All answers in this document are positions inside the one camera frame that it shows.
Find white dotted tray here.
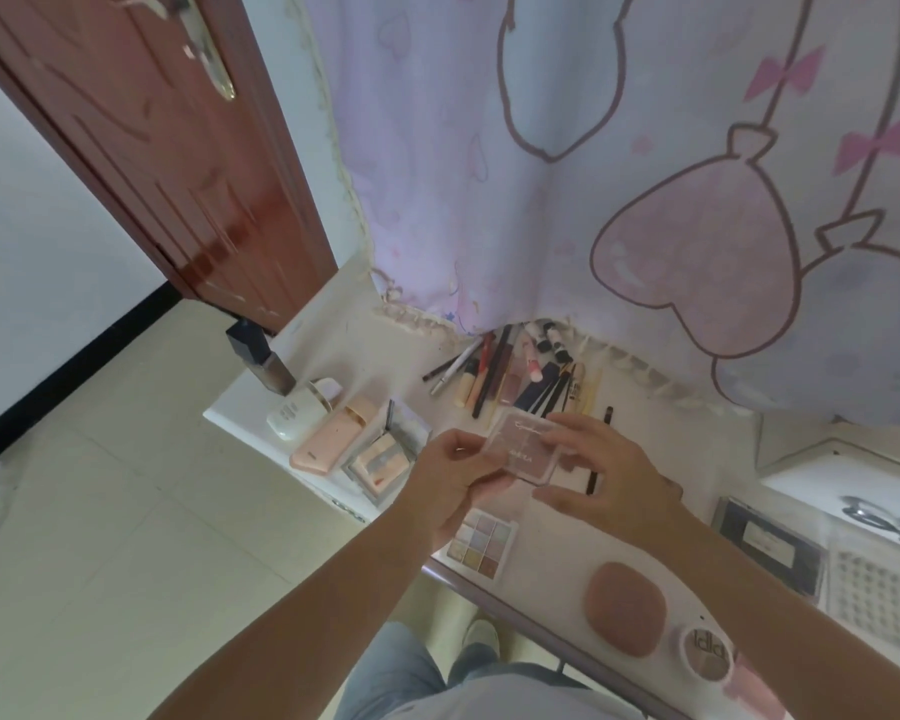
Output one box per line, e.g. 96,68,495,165
823,526,900,666

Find purple heart balloon curtain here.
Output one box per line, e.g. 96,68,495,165
285,0,900,428

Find open silver highlighter compact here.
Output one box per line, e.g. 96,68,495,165
340,400,431,508

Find round white blush compact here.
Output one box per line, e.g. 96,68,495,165
678,623,737,684

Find reddish brown wooden door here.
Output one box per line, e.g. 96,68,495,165
0,0,339,337

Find dark square foundation bottle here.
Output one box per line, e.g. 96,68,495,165
225,318,298,399

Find pink flat lotion bottle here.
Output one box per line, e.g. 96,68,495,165
289,394,381,475

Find person's left forearm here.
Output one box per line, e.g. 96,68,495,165
148,509,440,720

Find person's blue jeans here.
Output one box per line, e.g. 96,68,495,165
333,620,594,720

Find clear pink blush palette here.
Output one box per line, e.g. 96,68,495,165
483,408,573,486

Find person's right hand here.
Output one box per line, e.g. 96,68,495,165
531,412,693,552

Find black flat box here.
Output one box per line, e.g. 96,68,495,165
711,496,829,610

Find person's left hand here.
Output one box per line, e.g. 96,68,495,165
387,429,520,552

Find white tube with black cap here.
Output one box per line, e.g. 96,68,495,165
543,322,574,366

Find person's right forearm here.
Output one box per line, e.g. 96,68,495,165
660,509,900,720

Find pink powder puff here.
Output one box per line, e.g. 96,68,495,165
582,561,669,661

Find black eyeliner pencil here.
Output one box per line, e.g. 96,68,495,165
585,406,615,496

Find person's white shoe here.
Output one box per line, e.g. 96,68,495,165
460,619,502,666

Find nine colour eyeshadow palette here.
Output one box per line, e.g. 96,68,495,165
445,507,521,583

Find white storage box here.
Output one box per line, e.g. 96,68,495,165
756,437,900,557

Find person's light shirt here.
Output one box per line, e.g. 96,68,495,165
408,670,650,720

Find white cream bottle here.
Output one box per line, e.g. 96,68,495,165
265,376,345,443

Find pile of makeup pencils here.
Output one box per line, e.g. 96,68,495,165
421,319,603,421

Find silver door handle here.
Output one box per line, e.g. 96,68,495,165
116,0,238,103

